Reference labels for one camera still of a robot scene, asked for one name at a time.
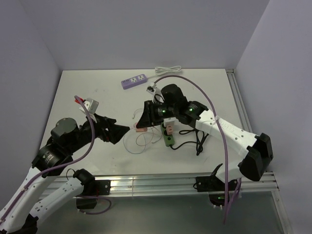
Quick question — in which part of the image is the light blue charger cable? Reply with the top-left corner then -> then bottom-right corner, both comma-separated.
123,126 -> 163,156

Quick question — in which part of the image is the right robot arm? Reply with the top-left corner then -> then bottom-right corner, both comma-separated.
137,84 -> 273,190

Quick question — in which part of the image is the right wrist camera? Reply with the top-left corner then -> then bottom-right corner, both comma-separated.
146,82 -> 162,103

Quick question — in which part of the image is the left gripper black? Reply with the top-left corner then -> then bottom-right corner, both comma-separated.
68,111 -> 130,153

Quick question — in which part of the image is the aluminium front rail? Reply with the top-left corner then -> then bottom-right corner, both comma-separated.
23,174 -> 280,201

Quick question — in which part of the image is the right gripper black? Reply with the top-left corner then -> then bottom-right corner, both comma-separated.
136,100 -> 177,129

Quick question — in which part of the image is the aluminium side rail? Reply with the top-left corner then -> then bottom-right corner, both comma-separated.
225,69 -> 253,132

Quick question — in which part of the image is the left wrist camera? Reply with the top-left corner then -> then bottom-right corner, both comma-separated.
75,97 -> 99,115

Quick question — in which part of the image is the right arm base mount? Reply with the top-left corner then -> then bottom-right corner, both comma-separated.
193,175 -> 225,207

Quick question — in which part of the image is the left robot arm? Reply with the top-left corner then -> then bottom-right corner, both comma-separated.
0,115 -> 130,234

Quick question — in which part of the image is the white coiled power cord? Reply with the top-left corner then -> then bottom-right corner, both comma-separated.
147,65 -> 183,80

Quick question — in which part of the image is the white plug adapter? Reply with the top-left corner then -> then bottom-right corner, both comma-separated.
163,117 -> 177,127

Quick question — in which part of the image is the purple power strip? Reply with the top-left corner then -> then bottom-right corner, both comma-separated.
121,74 -> 148,90

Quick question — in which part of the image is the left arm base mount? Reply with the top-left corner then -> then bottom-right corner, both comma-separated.
76,180 -> 111,211

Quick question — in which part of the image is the green power strip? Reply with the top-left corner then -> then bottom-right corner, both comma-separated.
161,123 -> 175,147

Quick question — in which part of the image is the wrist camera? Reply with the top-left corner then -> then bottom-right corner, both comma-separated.
146,82 -> 162,103
75,97 -> 99,115

